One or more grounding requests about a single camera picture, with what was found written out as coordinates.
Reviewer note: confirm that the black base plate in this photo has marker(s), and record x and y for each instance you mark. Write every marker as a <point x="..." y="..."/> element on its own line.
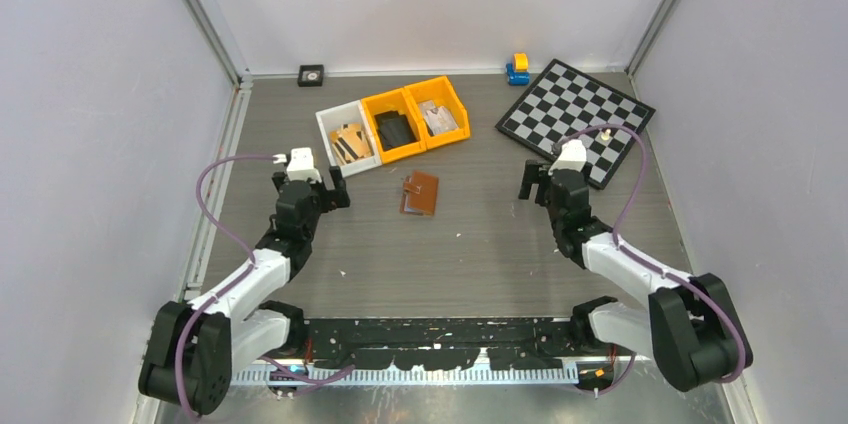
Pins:
<point x="441" y="344"/>

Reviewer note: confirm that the brown leather card holder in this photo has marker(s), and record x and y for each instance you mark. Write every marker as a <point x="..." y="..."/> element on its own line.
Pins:
<point x="419" y="194"/>

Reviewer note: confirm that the black and white chessboard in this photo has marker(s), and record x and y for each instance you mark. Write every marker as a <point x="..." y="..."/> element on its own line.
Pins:
<point x="562" y="100"/>

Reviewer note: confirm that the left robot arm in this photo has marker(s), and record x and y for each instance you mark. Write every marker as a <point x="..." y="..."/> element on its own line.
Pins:
<point x="196" y="347"/>

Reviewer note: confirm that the brown items in white bin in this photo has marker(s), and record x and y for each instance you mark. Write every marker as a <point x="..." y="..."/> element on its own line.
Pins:
<point x="349" y="143"/>

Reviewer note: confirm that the blue and yellow toy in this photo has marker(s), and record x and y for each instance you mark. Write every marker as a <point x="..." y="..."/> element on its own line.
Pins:
<point x="517" y="70"/>

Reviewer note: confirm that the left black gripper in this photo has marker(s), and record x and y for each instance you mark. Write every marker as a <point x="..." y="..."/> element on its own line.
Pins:
<point x="336" y="196"/>

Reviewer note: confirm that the cards in yellow bin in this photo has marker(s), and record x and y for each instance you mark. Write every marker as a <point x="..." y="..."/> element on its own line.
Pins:
<point x="438" y="119"/>

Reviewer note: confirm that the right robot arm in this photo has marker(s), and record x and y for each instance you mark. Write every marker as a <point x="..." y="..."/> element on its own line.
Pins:
<point x="686" y="324"/>

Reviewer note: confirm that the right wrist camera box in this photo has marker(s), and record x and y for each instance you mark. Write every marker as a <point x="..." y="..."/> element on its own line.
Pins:
<point x="570" y="155"/>

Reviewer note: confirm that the yellow bin with cards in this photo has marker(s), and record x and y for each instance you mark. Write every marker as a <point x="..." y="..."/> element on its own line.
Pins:
<point x="437" y="105"/>

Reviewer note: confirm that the yellow bin with black item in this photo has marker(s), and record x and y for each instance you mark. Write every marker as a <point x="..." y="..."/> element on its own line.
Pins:
<point x="401" y="101"/>

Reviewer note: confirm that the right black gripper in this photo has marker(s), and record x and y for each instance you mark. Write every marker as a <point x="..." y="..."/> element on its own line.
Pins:
<point x="531" y="177"/>

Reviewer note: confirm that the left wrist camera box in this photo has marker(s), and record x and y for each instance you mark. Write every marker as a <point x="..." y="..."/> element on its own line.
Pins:
<point x="299" y="165"/>

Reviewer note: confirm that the small black square box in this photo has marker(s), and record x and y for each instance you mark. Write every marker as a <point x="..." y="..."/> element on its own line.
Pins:
<point x="311" y="75"/>

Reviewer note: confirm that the black wallet in bin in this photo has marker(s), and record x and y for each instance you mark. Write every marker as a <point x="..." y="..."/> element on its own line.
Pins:
<point x="393" y="130"/>

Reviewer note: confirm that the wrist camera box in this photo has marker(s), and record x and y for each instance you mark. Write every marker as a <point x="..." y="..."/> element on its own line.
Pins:
<point x="570" y="155"/>
<point x="299" y="165"/>

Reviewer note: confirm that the white plastic bin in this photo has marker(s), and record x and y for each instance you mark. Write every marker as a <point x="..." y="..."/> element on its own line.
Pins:
<point x="332" y="118"/>

